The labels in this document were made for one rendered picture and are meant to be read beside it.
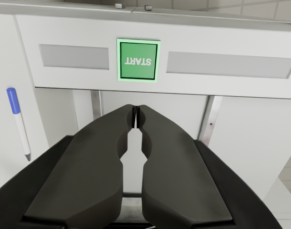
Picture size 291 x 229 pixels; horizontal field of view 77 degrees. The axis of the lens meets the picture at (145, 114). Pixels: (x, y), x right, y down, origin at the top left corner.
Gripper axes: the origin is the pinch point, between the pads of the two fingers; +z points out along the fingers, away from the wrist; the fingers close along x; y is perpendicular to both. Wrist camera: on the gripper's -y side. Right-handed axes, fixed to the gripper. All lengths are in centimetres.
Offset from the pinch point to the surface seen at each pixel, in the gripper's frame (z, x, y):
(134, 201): 24, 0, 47
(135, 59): 14.1, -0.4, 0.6
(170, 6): 111, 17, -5
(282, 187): 40, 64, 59
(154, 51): 14.2, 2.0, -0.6
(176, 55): 15.0, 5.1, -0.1
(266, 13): 111, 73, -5
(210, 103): 26.4, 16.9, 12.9
